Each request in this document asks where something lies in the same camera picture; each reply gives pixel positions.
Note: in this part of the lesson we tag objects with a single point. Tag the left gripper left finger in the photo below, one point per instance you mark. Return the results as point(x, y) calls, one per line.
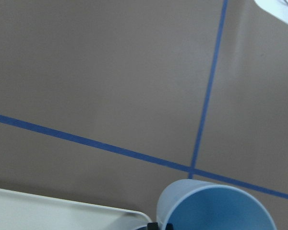
point(152, 226)

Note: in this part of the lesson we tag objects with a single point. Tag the light blue cup front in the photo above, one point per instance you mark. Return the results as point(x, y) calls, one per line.
point(189, 204)

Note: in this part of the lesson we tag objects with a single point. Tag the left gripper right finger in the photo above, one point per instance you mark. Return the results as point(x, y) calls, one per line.
point(169, 226)

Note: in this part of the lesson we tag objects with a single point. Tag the cream plastic tray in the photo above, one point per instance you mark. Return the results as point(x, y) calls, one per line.
point(23, 211)

